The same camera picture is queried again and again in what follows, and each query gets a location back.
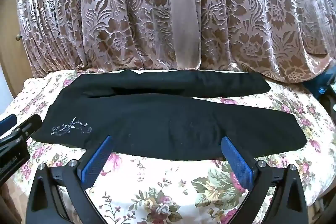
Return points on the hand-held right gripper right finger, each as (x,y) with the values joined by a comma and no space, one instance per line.
(236,161)

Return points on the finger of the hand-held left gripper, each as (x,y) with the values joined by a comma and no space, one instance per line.
(7,122)
(30,125)

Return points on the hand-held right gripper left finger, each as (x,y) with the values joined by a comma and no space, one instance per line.
(96,161)

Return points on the black pants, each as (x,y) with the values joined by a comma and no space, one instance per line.
(157,121)

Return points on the wooden cabinet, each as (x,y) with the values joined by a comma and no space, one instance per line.
(10,56)

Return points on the floral bedspread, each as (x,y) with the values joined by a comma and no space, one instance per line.
(162,187)

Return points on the round cabinet knob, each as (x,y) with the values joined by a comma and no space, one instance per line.
(17,37)

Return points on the blue bag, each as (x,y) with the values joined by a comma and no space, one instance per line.
(319,85)

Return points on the brown floral curtain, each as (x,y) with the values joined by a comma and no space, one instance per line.
(105,16)

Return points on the plain pink curtain strip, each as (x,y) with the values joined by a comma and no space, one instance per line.
(185,16)

